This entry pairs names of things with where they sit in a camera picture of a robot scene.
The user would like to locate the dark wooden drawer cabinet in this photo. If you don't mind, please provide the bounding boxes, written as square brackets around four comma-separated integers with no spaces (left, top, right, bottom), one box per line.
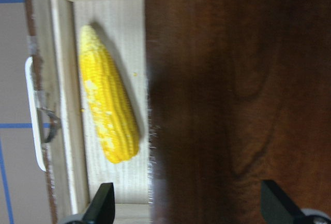
[145,0,330,223]

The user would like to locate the yellow corn cob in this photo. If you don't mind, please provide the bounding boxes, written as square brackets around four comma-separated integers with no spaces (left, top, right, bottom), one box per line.
[79,25,140,163]

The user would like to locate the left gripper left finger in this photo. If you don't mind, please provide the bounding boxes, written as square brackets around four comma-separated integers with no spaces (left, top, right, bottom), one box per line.
[81,183,115,224]

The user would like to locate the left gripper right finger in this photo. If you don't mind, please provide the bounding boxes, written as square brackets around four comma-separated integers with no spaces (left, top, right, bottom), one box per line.
[261,180,313,224]

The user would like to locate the wooden drawer with white handle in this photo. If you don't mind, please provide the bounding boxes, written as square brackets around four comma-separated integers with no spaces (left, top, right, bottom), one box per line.
[25,0,150,223]

